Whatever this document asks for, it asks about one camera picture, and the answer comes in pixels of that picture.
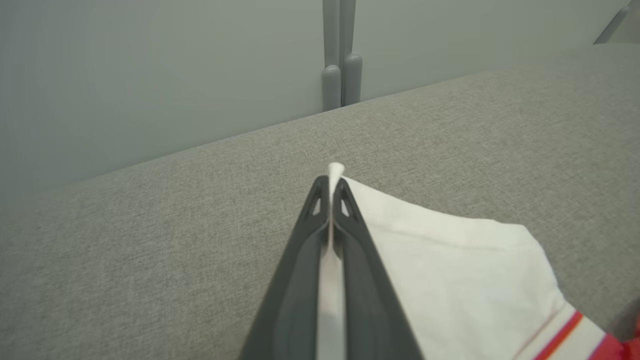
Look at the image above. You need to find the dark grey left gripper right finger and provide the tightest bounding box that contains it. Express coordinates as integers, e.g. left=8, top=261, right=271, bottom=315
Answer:
left=332, top=177, right=426, bottom=360

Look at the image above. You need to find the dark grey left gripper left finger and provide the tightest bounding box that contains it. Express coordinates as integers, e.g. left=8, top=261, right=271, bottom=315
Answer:
left=239, top=175, right=331, bottom=360

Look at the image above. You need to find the red jersey with white sleeves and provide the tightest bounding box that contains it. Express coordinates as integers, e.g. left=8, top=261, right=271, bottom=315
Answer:
left=316, top=162, right=640, bottom=360

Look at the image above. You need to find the grey fabric sofa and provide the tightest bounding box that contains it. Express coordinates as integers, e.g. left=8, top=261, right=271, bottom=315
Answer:
left=0, top=42, right=640, bottom=360

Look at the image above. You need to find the grey stand leg with caster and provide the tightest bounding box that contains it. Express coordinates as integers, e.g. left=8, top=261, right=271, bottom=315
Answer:
left=593, top=5, right=631, bottom=45

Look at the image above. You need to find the grey metal partition post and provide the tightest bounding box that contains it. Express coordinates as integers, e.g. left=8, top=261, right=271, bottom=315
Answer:
left=321, top=0, right=363, bottom=112

